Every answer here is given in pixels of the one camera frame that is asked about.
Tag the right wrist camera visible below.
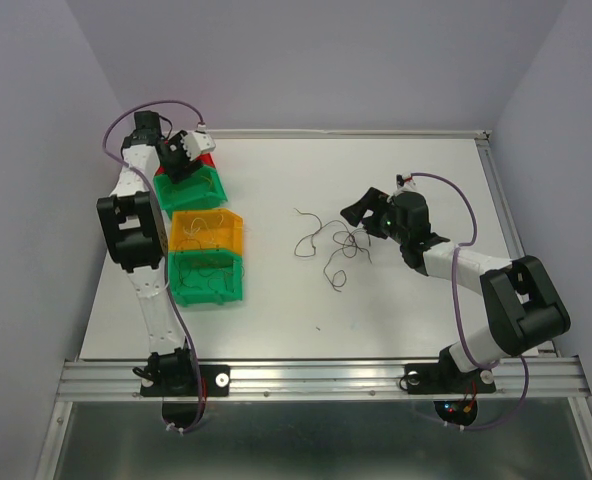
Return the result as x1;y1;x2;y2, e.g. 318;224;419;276
393;172;418;196

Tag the aluminium back rail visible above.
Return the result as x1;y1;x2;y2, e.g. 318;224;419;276
207;129;491;140

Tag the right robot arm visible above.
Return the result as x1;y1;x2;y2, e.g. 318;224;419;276
341;188;571;390

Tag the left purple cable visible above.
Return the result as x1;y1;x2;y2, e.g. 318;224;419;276
101;97;210;436

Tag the red plastic bin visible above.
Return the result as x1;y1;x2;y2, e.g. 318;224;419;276
155;153;216;176

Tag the green plastic bin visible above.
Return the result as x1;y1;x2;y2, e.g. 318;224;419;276
154;166;228;216
168;250;244;307

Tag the yellow plastic bin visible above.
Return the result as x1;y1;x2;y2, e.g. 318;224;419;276
169;208;244;256

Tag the wire bundle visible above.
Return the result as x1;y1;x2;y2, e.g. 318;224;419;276
292;207;375;294

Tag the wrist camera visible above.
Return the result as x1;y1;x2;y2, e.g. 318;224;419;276
393;172;418;196
181;130;216;161

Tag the aluminium right side rail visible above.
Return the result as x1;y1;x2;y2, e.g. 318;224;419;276
476;141;570;357

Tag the aluminium front rail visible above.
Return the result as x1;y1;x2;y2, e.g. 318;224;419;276
56;356;591;402

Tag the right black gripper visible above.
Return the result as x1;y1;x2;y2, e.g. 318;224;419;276
338;187;408;245

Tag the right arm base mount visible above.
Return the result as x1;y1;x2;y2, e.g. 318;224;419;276
398;348;496;428

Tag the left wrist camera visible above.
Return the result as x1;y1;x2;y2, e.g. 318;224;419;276
181;130;216;161

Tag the near green plastic bin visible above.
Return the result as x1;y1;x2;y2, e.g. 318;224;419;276
168;250;244;307

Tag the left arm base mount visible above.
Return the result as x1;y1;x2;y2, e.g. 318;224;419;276
132;364;231;433

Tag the dark wire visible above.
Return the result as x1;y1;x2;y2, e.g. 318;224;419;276
170;249;247;296

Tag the yellow wire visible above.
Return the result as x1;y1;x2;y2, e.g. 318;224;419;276
177;214;232;251

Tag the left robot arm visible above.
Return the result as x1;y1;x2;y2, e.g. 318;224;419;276
96;110;199;394

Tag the aluminium rail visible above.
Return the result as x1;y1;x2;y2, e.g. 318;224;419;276
207;129;491;140
56;356;591;402
476;141;570;357

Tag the far green plastic bin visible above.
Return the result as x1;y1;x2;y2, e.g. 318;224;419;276
154;166;228;216

